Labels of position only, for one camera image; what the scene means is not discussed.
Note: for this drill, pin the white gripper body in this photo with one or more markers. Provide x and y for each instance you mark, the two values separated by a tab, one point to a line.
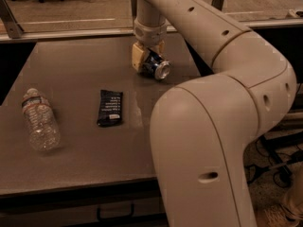
149	34

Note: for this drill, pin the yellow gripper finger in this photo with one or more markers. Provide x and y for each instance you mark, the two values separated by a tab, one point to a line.
160	48
139	52

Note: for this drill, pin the blue pepsi can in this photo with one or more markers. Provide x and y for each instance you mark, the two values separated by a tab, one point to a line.
156	66

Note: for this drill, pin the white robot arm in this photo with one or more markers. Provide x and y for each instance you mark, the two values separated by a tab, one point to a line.
199	129

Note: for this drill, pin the dark blue snack bar packet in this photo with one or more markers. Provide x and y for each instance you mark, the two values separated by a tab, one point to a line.
110	108

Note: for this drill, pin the glass barrier panel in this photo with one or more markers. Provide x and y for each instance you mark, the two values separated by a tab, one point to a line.
59	15

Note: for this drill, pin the clear plastic water bottle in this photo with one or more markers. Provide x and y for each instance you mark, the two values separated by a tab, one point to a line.
42	126

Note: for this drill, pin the tan shoe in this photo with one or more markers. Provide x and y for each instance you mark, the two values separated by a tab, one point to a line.
280	215

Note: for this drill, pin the left metal bracket post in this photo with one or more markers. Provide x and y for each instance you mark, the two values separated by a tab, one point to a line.
13	29

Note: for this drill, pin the black stand with cables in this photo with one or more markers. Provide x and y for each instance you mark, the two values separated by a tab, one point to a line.
282	175

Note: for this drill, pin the black drawer handle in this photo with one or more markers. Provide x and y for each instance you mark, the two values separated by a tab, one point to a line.
114	212

